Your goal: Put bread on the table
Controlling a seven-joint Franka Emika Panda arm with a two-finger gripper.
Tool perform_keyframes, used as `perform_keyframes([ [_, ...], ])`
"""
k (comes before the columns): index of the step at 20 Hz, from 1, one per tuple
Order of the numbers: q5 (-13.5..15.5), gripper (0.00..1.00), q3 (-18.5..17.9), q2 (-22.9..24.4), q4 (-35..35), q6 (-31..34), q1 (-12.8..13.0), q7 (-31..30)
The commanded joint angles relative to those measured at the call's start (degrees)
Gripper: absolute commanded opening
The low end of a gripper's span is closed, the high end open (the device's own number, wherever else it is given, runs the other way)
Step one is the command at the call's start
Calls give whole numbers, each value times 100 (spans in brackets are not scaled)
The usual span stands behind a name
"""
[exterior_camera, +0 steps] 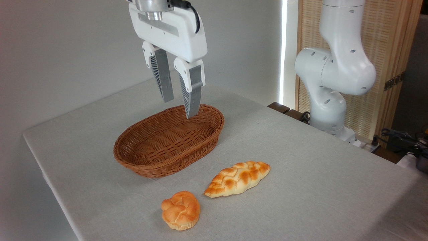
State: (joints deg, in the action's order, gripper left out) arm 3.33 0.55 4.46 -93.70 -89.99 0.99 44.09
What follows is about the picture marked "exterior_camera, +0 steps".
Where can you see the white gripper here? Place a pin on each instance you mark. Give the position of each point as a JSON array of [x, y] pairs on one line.
[[180, 38]]

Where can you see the long braided bread loaf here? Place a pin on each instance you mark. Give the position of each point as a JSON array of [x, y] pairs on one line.
[[237, 179]]

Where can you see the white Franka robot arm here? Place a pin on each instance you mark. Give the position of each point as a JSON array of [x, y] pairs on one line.
[[337, 67]]

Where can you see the round knotted bread roll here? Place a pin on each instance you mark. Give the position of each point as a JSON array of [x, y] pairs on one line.
[[180, 211]]

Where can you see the brown wicker oval basket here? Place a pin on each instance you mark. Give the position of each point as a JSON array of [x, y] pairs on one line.
[[167, 144]]

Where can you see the dark brown wooden furniture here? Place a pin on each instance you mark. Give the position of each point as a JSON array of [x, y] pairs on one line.
[[279, 107]]

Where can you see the grey linen tablecloth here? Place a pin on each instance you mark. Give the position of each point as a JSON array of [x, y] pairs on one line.
[[301, 187]]

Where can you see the white power strip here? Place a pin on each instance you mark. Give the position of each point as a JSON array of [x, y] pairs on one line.
[[366, 146]]

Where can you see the brass screen hinge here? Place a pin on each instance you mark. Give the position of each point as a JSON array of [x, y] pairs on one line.
[[394, 81]]

